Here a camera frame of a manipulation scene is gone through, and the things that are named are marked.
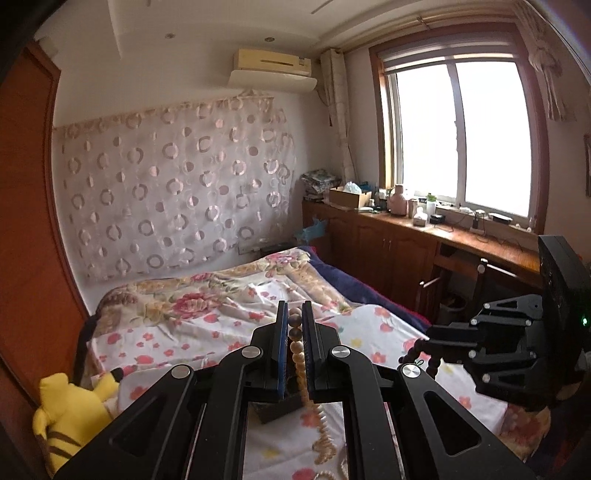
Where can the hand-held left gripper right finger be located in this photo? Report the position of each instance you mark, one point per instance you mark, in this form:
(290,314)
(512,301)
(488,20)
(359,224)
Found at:
(310,360)

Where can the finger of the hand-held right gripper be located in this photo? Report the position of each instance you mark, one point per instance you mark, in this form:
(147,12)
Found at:
(489,330)
(508,374)

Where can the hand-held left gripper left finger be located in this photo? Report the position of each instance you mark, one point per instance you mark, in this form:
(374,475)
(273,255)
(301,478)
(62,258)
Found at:
(280,355)

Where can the tan wooden bead strand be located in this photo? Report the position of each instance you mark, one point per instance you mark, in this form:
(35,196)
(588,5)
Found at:
(295,344)

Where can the white floral bed sheet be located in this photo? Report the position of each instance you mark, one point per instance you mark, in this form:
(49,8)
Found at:
(378,332)

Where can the black device on sill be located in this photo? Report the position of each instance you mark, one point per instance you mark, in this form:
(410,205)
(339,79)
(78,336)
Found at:
(500,218)

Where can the dark blue blanket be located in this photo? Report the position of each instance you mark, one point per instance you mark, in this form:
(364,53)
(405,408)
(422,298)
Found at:
(364,288)

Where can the yellow floral quilt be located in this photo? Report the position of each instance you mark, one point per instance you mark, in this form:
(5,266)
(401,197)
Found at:
(198,290)

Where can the long wooden desk cabinet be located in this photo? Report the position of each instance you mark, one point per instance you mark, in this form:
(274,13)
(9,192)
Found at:
(397,249)

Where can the blue cloth bundle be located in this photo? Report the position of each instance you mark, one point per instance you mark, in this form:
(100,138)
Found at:
(311,230)

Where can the white tissue box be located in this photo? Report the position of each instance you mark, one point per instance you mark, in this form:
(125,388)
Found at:
(419,218)

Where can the green capped bottle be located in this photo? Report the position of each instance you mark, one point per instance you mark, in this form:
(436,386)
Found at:
(431,204)

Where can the pink kettle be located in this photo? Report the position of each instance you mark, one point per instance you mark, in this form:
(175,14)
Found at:
(396,200)

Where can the cardboard box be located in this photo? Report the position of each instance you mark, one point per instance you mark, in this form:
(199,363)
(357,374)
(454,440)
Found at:
(347,197)

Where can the white plastic bag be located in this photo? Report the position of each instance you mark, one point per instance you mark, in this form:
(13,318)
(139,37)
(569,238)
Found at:
(352,187)

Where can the stack of folded cloths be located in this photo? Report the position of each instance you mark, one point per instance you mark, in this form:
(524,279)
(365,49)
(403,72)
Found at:
(318,181)

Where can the brown framed window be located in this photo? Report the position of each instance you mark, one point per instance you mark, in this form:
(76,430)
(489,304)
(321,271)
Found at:
(457,134)

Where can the floral curtain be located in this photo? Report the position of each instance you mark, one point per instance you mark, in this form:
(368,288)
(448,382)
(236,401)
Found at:
(547,64)

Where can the yellow striped plush toy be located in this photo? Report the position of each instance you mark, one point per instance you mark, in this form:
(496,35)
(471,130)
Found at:
(69,415)

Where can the beige checked curtain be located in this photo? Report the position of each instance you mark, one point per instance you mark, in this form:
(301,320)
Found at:
(338,110)

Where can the grey roller blind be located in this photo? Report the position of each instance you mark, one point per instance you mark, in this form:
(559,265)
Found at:
(443,56)

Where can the orange wooden wardrobe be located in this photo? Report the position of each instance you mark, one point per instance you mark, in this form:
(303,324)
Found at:
(32,221)

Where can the beige air conditioner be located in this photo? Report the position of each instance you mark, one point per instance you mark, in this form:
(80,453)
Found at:
(272,69)

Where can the circle patterned wall cloth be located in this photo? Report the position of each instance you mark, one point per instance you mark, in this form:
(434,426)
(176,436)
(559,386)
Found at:
(171,194)

